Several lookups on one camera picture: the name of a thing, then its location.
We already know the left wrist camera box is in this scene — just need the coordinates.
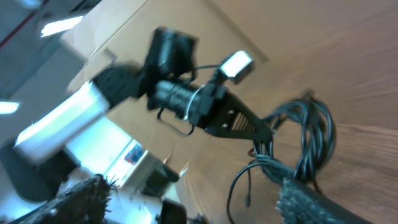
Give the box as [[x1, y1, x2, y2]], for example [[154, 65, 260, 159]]
[[212, 50, 254, 85]]

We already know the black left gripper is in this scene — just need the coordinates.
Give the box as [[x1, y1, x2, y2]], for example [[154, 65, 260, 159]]
[[147, 80, 272, 142]]

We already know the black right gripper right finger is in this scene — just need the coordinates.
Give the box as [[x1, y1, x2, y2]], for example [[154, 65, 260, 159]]
[[276, 178, 371, 224]]

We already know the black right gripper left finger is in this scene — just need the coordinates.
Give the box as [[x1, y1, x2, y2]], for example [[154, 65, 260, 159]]
[[11, 174, 112, 224]]

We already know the black split-end USB cable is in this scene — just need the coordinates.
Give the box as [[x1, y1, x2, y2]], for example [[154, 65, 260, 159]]
[[226, 90, 337, 224]]

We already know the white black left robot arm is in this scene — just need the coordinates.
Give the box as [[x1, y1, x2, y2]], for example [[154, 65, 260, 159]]
[[14, 27, 272, 164]]

